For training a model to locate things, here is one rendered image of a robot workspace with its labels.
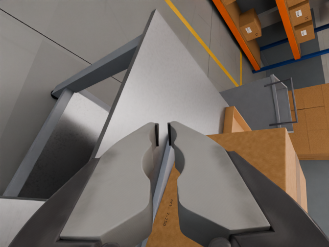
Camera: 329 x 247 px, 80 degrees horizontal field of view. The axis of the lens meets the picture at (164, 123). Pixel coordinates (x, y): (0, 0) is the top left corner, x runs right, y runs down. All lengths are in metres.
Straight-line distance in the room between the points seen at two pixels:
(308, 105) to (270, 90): 1.60
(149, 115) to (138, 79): 0.10
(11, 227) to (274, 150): 0.47
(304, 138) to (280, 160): 3.33
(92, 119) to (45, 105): 0.29
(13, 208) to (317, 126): 3.72
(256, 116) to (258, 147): 1.92
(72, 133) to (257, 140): 0.85
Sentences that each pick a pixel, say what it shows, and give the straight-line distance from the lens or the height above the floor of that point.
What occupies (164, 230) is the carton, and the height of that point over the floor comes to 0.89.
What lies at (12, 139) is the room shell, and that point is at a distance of 1.22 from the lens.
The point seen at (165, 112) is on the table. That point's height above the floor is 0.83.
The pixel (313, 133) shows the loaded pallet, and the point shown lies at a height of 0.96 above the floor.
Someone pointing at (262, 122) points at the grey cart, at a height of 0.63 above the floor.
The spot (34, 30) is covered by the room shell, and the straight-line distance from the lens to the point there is 1.42.
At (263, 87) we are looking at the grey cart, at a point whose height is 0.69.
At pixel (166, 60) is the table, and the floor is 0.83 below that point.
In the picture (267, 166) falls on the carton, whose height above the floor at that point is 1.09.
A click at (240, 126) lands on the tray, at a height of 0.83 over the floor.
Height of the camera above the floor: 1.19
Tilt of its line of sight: 40 degrees down
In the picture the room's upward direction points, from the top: 81 degrees clockwise
